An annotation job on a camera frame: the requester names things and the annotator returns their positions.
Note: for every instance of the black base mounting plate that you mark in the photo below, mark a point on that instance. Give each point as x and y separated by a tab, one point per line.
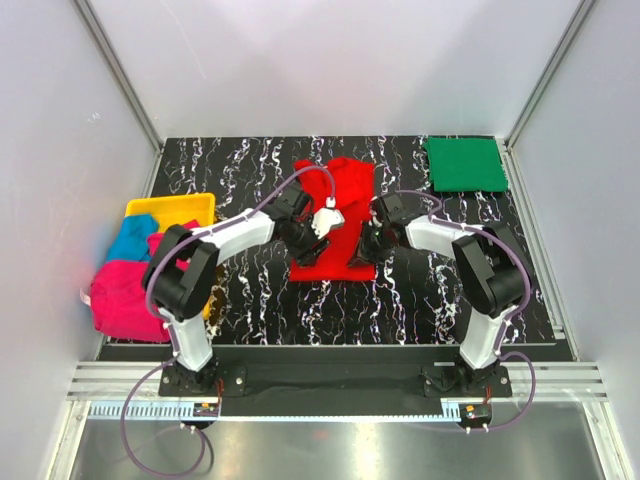
306	382

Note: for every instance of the red t-shirt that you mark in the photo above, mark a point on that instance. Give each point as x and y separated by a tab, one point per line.
354	190

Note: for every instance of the front aluminium rail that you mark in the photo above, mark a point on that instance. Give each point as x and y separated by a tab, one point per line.
583	385

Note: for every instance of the blue t-shirt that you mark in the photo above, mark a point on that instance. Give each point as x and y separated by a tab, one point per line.
130	243

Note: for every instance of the aluminium frame post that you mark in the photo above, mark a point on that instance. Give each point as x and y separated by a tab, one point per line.
562	48
100	38

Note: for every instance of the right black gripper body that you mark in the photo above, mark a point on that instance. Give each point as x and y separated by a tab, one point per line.
374	244

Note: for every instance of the magenta t-shirt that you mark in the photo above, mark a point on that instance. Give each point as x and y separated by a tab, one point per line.
117	302

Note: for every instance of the yellow plastic bin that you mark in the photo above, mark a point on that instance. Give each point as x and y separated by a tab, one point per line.
190	209

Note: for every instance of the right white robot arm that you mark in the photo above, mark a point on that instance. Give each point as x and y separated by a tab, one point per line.
494	274

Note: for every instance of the right aluminium frame post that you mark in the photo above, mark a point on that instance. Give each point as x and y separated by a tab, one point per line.
562	48

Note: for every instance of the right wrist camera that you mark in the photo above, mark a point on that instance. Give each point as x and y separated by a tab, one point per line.
381	209

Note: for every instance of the left aluminium frame post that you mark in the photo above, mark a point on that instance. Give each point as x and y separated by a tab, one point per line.
100	38

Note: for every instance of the folded green t-shirt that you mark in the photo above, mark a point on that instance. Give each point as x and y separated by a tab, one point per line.
465	164

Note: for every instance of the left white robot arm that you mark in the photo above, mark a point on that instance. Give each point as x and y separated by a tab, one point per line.
179	278

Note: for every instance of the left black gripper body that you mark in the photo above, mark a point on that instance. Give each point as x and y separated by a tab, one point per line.
303	243

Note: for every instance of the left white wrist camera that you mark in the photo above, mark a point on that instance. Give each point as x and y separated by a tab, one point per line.
327	219

